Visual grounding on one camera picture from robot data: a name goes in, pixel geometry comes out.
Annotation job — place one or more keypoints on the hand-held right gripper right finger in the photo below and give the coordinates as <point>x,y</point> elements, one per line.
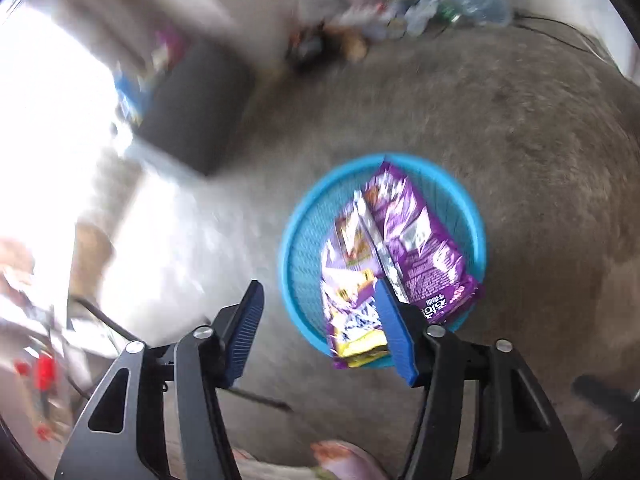
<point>395,335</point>

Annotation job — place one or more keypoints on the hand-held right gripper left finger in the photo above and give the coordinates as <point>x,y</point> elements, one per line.
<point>245,330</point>

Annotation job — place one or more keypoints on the purple and yellow snack packet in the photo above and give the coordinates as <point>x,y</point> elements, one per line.
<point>345,300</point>

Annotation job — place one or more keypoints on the large purple snack packet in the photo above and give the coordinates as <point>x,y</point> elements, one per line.
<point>425,240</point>

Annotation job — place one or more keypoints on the blue plastic mesh basket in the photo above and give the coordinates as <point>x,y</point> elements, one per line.
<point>310,240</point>

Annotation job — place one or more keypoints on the black metal rod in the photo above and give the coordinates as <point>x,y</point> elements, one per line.
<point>265,400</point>

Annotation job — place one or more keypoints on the grey cabinet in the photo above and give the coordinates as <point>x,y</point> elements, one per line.
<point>200,100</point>

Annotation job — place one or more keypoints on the heap of bags and bottles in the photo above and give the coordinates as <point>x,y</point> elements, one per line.
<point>360,25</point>

